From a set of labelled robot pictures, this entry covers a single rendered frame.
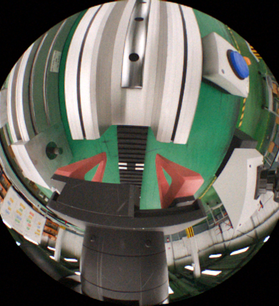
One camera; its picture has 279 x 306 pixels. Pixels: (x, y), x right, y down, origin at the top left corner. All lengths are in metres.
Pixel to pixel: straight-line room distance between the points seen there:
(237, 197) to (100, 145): 0.39
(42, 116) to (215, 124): 0.31
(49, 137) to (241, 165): 0.44
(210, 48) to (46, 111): 0.26
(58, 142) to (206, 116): 0.28
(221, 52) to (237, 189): 0.32
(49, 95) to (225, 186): 0.49
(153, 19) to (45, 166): 0.25
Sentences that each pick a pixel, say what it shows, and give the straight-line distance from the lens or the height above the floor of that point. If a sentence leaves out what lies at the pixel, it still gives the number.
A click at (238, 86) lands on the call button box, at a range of 0.16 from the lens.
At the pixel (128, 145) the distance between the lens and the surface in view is 0.15.
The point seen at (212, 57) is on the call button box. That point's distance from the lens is 0.15.
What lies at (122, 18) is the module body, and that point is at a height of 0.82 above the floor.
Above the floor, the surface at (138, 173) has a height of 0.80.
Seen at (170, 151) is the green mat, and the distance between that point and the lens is 0.18.
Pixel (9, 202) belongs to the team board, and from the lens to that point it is 3.03.
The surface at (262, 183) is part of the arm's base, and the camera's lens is 0.41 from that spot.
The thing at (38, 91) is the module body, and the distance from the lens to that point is 0.18.
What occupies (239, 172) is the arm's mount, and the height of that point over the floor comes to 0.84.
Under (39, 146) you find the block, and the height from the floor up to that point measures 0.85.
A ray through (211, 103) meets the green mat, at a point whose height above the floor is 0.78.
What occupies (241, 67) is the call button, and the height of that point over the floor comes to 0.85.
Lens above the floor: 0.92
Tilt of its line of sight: 56 degrees down
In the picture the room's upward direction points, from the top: 177 degrees clockwise
